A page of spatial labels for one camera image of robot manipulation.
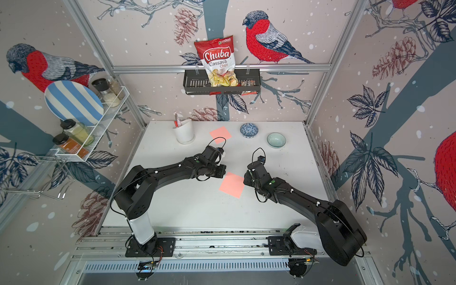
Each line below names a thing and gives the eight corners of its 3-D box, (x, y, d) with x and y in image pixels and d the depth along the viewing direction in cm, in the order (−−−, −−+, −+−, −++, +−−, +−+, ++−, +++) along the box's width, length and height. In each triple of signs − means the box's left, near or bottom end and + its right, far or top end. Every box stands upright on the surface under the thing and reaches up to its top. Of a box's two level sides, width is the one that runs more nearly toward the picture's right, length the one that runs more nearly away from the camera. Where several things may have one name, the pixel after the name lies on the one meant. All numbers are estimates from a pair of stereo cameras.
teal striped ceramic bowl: (268, 149, 109) (269, 144, 106) (266, 136, 115) (267, 132, 112) (285, 149, 109) (287, 144, 105) (282, 136, 115) (283, 132, 112)
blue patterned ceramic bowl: (248, 140, 113) (248, 136, 110) (238, 131, 118) (238, 127, 115) (259, 133, 117) (260, 128, 114) (249, 124, 122) (250, 120, 119)
